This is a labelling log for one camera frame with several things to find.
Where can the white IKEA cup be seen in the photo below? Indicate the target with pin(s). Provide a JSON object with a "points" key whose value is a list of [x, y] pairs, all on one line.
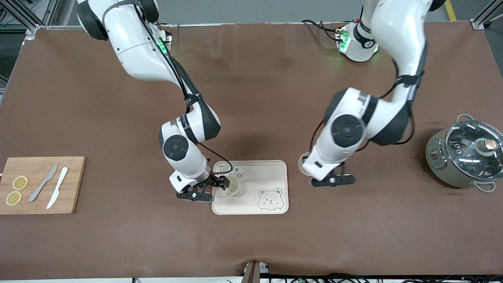
{"points": [[232, 188], [303, 162]]}

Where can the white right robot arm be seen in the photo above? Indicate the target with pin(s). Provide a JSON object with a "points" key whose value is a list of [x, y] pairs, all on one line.
{"points": [[133, 47]]}

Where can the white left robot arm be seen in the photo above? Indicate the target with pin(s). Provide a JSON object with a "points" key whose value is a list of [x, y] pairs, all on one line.
{"points": [[401, 31]]}

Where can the cream bear print tray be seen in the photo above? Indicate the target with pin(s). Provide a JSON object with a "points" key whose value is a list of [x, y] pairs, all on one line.
{"points": [[255, 204]]}

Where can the wooden cutting board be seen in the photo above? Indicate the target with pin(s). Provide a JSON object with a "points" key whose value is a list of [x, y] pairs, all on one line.
{"points": [[74, 188]]}

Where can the white plastic knife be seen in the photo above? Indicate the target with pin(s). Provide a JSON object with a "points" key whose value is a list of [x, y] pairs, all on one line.
{"points": [[58, 186]]}

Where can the grey plastic knife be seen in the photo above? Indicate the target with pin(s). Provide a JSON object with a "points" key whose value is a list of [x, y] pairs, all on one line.
{"points": [[41, 184]]}

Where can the lemon slice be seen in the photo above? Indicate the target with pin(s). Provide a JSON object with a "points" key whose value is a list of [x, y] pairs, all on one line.
{"points": [[13, 198], [20, 182]]}

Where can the grey-green electric pot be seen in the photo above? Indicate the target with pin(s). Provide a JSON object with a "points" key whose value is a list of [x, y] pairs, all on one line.
{"points": [[440, 165]]}

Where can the glass pot lid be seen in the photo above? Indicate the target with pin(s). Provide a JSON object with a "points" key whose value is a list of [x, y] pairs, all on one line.
{"points": [[467, 145]]}

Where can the aluminium frame post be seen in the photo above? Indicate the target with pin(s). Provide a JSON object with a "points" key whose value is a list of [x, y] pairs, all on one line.
{"points": [[487, 15], [27, 13]]}

